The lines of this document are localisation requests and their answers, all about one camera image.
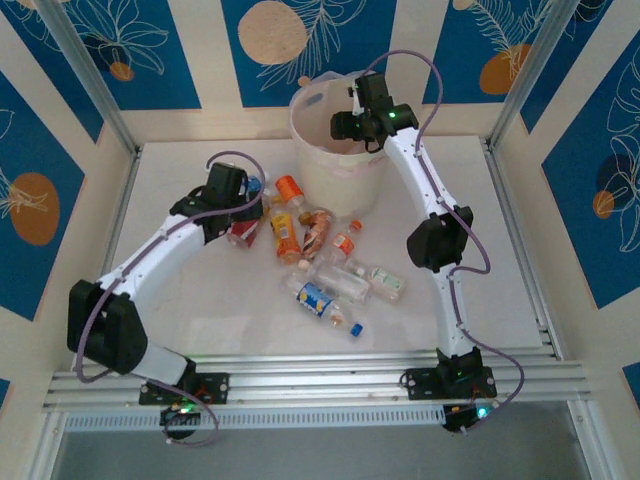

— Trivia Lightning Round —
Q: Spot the gold red label bottle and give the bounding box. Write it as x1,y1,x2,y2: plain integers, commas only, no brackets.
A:
227,192,275,250

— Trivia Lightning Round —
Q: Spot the orange label plastic bottle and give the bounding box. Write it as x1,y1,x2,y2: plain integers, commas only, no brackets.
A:
273,174,307,209

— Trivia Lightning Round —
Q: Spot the yellow juice plastic bottle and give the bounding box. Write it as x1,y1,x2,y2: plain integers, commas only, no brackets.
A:
269,209,300,266

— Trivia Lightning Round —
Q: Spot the pink brown label bottle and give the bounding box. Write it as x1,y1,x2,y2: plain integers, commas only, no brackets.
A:
298,208,335,271

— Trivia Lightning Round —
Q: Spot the small orange label bottle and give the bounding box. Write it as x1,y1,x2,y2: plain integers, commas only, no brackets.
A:
327,219,364,261

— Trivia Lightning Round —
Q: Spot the blue yellow label bottle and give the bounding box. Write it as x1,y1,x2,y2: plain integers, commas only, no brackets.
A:
292,279,365,341

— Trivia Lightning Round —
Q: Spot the large clear plastic bottle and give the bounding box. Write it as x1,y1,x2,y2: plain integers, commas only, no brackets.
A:
279,262,374,306

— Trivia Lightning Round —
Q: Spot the white plastic bin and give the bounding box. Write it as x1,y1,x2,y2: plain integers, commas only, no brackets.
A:
288,69,396,222

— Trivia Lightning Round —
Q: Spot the green white label bottle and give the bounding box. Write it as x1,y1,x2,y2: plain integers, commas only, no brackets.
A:
347,259,407,303

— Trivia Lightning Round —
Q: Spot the black controller box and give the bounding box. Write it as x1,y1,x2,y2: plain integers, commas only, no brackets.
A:
159,403,202,441
442,401,496,435

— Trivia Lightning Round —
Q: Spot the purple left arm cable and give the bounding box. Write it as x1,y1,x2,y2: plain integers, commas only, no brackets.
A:
72,149,267,449

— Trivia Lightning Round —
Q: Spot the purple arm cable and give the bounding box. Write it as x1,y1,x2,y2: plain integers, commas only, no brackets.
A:
72,149,267,449
357,48,525,437

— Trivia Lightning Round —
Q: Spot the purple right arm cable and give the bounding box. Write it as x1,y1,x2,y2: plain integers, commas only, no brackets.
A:
357,48,525,437

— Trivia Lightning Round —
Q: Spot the aluminium side rail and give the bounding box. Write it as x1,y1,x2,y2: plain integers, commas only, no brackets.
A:
482,139,569,361
42,147,144,401

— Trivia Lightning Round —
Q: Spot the aluminium frame post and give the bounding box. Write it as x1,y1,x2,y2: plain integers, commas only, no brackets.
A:
487,0,581,151
567,399,604,480
37,0,141,159
27,412,69,480

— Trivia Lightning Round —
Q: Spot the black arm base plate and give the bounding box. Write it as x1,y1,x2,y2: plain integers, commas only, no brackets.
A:
138,372,231,406
403,366,498,401

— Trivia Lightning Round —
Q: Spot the aluminium front rail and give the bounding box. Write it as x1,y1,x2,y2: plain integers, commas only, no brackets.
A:
42,352,599,411

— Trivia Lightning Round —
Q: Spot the white slotted cable duct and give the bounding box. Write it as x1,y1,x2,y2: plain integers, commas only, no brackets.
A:
62,403,449,432

